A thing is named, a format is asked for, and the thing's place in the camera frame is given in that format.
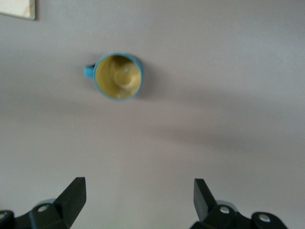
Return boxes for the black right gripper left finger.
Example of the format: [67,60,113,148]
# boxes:
[0,177,87,229]

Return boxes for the wooden cutting board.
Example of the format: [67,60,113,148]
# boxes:
[0,0,38,21]

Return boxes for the teal ribbed cup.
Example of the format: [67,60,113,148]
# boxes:
[83,51,144,104]

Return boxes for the brown table cover cloth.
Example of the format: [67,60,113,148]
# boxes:
[0,0,305,229]

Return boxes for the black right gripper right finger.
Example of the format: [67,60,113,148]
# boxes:
[190,178,289,229]

